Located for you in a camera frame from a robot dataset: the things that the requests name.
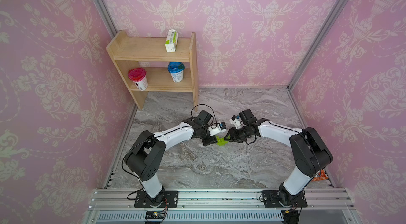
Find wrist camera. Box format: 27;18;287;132
208;122;227;136
230;115;244;129

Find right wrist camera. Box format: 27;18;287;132
230;115;244;129

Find wooden shelf unit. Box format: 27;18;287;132
106;31;199;109

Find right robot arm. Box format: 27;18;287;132
225;109;333;206

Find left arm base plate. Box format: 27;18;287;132
134;190;179;208

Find long green lego brick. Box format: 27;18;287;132
216;136;228;146

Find orange snack bag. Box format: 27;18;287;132
312;170;328;182

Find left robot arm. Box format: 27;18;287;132
122;110;226;203

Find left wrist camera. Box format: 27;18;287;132
208;122;227;136

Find white green carton box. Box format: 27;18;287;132
165;29;178;53

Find blue lid cup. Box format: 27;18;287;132
168;62;185;83

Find small circuit board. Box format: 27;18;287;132
145;211;167;221

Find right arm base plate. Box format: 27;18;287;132
259;190;308;209

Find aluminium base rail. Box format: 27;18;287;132
83;188;362;224

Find pink lid cup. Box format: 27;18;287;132
128;67;148;91

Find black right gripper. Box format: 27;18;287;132
223;126;251;143

